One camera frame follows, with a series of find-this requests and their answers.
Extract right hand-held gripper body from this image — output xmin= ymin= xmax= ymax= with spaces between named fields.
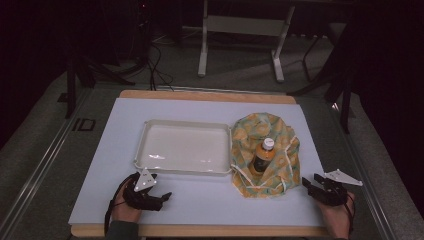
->
xmin=313 ymin=169 xmax=364 ymax=207

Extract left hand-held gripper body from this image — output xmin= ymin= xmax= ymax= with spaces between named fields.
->
xmin=123 ymin=168 xmax=164 ymax=212

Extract orange green patterned cloth bag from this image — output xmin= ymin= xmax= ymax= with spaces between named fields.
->
xmin=229 ymin=112 xmax=302 ymax=200

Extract white plastic tray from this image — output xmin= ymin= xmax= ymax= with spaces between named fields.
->
xmin=133 ymin=119 xmax=233 ymax=177

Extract orange drink bottle white cap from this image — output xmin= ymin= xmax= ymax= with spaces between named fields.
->
xmin=249 ymin=137 xmax=277 ymax=177

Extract person's right hand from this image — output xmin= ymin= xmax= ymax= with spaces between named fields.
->
xmin=317 ymin=191 xmax=356 ymax=240

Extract person's left hand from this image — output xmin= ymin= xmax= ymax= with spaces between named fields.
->
xmin=111 ymin=182 xmax=144 ymax=224

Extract pale blue table board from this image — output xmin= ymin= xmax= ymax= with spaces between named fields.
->
xmin=68 ymin=97 xmax=329 ymax=228

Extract black metal stand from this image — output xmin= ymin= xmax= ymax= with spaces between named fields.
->
xmin=287 ymin=36 xmax=354 ymax=135

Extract black tripod stand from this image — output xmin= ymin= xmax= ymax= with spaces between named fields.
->
xmin=57 ymin=49 xmax=137 ymax=120

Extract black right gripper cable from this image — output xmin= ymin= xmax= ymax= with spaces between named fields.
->
xmin=344 ymin=193 xmax=356 ymax=234

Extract metal floor rail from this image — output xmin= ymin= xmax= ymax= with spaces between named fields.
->
xmin=328 ymin=99 xmax=398 ymax=240
xmin=0 ymin=87 xmax=95 ymax=234

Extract black floor cables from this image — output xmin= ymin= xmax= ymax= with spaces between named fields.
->
xmin=145 ymin=43 xmax=176 ymax=92

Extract white metal desk frame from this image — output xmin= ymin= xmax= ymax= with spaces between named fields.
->
xmin=197 ymin=0 xmax=297 ymax=84

